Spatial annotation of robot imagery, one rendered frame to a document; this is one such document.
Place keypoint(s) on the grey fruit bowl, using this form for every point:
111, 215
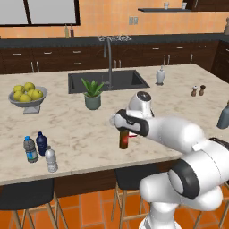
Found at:
28, 105

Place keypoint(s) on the grey plastic bottle blue label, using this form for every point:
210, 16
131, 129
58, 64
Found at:
30, 150

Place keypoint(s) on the dark grey sink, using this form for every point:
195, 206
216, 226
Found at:
89, 82

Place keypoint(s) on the green plant in grey pot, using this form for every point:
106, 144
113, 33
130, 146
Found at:
92, 95

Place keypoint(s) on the white-topped salt shaker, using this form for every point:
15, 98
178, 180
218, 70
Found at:
194, 91

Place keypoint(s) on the dark brown upper cupboard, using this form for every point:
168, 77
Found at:
210, 5

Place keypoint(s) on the yellow-green bottle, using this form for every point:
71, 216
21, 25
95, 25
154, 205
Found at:
66, 32

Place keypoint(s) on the grey tap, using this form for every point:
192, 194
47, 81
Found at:
109, 62

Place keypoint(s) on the black-framed window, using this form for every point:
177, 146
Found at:
38, 12

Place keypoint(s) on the grey wall socket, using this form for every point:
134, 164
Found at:
133, 20

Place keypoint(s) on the white cup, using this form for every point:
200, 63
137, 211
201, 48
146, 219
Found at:
166, 5
184, 5

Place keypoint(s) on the dark wall shelf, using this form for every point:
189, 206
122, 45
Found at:
164, 10

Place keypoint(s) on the clear plastic bottle white cap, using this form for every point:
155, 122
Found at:
51, 161

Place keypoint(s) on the white soap dispenser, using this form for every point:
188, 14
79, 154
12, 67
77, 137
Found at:
160, 76

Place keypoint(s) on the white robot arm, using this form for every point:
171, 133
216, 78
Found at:
190, 167

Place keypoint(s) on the dark brown cupboard run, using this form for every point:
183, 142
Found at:
74, 58

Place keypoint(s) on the dark blue plastic bottle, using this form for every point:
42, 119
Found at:
41, 143

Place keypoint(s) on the yellow lemon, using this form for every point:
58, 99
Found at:
17, 95
18, 88
29, 86
25, 98
37, 94

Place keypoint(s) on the dark red bottle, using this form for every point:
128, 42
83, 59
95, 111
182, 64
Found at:
72, 31

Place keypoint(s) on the brown glass bottle red label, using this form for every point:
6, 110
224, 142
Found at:
123, 141

